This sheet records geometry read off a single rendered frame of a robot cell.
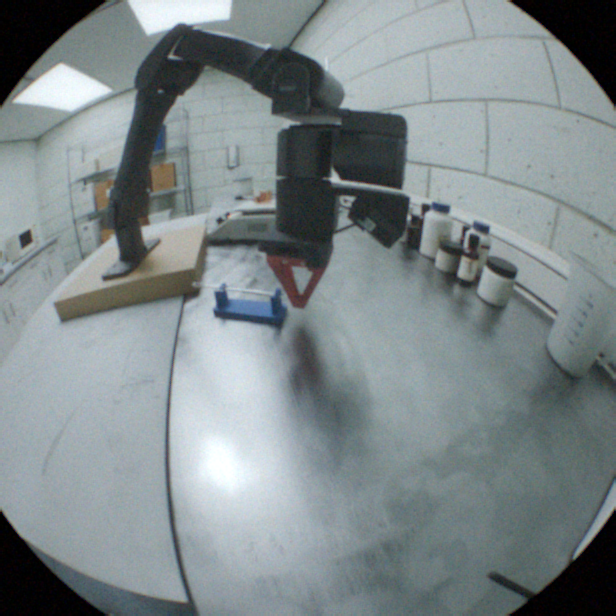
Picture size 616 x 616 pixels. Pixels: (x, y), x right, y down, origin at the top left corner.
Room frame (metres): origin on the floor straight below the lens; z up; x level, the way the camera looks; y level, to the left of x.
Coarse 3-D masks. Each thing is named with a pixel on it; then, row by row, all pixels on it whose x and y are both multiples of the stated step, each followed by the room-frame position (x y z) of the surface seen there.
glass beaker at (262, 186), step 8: (256, 176) 0.63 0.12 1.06; (264, 176) 0.68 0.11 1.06; (256, 184) 0.63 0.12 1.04; (264, 184) 0.63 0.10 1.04; (256, 192) 0.63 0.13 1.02; (264, 192) 0.63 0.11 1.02; (272, 192) 0.65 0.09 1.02; (256, 200) 0.63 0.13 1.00; (264, 200) 0.63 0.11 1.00; (272, 200) 0.65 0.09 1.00
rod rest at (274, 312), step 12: (276, 288) 0.28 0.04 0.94; (216, 300) 0.28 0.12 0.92; (228, 300) 0.30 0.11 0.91; (240, 300) 0.30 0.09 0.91; (252, 300) 0.30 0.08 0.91; (276, 300) 0.27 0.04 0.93; (216, 312) 0.27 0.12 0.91; (228, 312) 0.27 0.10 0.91; (240, 312) 0.27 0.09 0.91; (252, 312) 0.27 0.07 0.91; (264, 312) 0.27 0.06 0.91; (276, 312) 0.26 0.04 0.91
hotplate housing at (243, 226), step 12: (240, 216) 0.59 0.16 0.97; (252, 216) 0.59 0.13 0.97; (264, 216) 0.59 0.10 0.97; (216, 228) 0.59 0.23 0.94; (228, 228) 0.59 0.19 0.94; (240, 228) 0.58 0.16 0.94; (252, 228) 0.58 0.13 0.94; (264, 228) 0.58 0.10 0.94; (216, 240) 0.59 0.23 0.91; (228, 240) 0.59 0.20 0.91; (240, 240) 0.59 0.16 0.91; (252, 240) 0.59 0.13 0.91
